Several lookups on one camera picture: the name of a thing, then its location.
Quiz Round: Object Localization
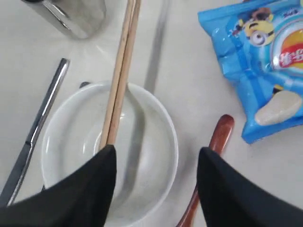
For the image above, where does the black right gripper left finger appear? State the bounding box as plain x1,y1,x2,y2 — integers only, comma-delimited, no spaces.
0,145,117,227

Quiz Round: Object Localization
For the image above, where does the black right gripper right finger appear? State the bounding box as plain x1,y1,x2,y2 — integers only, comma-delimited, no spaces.
196,147,303,227

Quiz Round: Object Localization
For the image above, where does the dark red wooden spoon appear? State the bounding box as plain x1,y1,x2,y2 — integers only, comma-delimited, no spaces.
177,114,234,227

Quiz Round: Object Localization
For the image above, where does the grey ceramic bowl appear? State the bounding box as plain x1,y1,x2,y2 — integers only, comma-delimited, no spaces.
41,81,178,227

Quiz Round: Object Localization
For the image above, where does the wooden chopstick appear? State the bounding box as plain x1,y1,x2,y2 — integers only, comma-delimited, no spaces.
106,0,141,145
98,0,135,150

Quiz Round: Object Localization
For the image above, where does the blue snack packet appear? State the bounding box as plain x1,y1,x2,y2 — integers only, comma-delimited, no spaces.
198,0,303,144

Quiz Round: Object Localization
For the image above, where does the stainless steel cup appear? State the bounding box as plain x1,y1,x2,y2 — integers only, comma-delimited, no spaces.
21,0,107,40

